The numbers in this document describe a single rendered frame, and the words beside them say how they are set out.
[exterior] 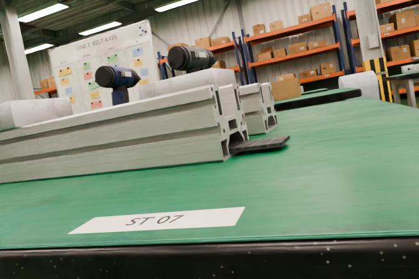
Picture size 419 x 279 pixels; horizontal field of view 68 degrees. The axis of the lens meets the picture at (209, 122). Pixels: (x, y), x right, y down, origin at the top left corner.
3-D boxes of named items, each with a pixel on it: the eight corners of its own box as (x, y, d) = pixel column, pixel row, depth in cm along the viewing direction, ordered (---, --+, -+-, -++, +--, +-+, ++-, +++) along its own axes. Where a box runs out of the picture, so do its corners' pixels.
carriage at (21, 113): (-41, 156, 53) (-49, 117, 53) (21, 144, 63) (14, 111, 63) (19, 145, 46) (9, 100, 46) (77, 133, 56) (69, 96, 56)
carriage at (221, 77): (143, 121, 60) (136, 86, 59) (173, 114, 70) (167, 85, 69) (219, 106, 53) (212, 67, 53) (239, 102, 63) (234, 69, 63)
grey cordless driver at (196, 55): (178, 137, 77) (161, 49, 76) (217, 125, 94) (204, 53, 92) (203, 134, 73) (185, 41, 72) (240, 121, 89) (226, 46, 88)
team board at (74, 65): (67, 199, 397) (35, 48, 387) (93, 187, 444) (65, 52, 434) (172, 189, 348) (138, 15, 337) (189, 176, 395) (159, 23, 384)
